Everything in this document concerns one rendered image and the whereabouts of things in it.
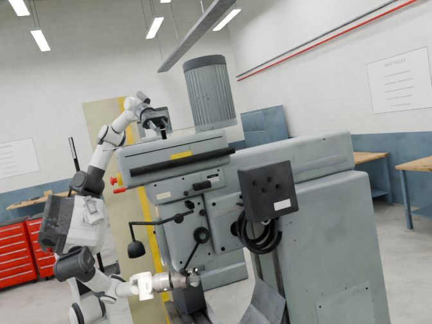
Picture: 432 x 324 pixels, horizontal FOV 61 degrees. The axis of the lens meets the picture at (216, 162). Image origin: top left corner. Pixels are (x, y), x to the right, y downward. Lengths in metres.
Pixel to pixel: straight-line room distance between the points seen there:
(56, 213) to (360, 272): 1.46
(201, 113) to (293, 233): 0.66
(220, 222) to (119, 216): 1.89
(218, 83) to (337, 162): 0.70
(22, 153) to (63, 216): 8.93
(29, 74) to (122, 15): 2.93
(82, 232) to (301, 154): 1.10
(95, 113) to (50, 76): 7.52
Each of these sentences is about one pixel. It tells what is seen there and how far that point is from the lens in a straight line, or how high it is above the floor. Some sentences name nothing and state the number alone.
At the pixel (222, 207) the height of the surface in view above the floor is 1.55.
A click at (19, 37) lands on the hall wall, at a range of 11.14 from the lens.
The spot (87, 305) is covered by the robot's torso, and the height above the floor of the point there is 1.07.
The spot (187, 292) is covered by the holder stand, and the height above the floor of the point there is 1.03.
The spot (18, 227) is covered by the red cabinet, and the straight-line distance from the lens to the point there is 6.45.
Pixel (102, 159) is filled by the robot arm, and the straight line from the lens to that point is 2.02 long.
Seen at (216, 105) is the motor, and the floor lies 1.99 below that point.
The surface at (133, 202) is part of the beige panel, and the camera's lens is 3.41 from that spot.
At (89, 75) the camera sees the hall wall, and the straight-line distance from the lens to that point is 10.80.
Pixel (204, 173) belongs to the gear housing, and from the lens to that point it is 1.58.
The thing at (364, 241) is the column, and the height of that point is 1.24.
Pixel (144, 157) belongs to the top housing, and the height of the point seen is 1.84.
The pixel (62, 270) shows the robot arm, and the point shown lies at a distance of 1.84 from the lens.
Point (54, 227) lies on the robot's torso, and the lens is 1.88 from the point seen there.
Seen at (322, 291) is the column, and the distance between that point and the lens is 1.83.
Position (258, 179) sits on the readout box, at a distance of 1.40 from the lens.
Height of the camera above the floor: 1.92
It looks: 6 degrees down
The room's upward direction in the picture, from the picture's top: 11 degrees counter-clockwise
